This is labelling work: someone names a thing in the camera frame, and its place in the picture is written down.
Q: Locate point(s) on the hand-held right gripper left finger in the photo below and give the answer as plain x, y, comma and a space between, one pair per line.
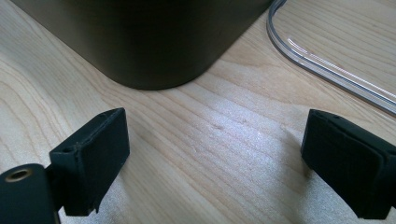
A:
93, 165

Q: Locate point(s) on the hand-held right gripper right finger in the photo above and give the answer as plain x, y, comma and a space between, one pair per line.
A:
348, 155

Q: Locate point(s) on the clear plastic tray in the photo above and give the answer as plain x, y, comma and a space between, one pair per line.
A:
339, 49

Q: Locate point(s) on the dark olive container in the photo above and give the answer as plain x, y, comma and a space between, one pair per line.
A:
146, 40

